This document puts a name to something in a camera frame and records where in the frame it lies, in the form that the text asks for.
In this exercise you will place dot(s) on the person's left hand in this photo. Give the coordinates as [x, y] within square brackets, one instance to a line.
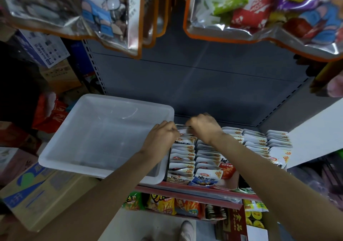
[159, 139]

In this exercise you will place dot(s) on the yellow snack packets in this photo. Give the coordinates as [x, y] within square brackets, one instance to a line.
[254, 211]

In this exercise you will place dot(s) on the orange trimmed colourful candy bag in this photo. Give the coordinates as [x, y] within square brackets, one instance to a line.
[262, 10]

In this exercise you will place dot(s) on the orange trimmed toy snack bag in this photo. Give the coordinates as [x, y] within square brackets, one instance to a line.
[80, 8]

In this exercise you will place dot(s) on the white blue carton box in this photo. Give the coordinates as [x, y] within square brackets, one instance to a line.
[43, 48]

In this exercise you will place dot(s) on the green display box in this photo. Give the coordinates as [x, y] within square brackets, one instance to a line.
[254, 139]

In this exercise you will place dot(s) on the pale printed carton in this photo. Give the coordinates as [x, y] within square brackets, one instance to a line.
[16, 166]

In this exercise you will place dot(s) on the red display box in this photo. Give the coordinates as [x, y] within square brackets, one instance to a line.
[230, 176]

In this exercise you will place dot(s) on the blue print cardboard carton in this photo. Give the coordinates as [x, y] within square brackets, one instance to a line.
[43, 195]

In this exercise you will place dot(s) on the row of orange chip bags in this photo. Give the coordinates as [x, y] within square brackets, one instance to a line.
[171, 203]

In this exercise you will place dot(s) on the person's right forearm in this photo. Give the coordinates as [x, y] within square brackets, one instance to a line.
[278, 187]

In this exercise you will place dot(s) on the person's left forearm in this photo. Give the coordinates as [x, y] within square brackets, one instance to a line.
[86, 200]

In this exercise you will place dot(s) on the orange display box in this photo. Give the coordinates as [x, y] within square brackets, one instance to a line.
[278, 144]

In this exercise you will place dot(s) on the plain brown cardboard carton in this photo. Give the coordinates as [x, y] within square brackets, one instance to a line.
[60, 76]

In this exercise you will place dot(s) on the person's right hand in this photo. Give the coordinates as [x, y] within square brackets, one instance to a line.
[204, 126]

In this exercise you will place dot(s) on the blue display box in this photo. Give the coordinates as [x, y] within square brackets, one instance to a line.
[206, 171]

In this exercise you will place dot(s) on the person's right shoe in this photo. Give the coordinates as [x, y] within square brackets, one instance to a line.
[187, 230]

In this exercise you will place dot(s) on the dark red white-label carton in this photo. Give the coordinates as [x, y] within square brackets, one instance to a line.
[236, 228]

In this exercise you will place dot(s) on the red plastic bag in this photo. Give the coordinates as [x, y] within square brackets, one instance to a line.
[51, 112]

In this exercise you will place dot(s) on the gold display box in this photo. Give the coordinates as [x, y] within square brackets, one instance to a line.
[181, 160]

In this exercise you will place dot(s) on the white plastic bin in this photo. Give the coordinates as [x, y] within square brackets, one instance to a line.
[96, 136]

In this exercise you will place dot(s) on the red konjac snack packet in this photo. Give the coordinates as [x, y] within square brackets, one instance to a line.
[228, 168]

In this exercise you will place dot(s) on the hanging yellow green snack bags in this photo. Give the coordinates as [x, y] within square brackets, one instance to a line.
[316, 69]

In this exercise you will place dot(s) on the blue konjac snack packet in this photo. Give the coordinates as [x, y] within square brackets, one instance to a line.
[206, 176]

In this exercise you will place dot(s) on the black plastic wrapped bundle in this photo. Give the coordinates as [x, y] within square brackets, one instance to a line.
[319, 182]

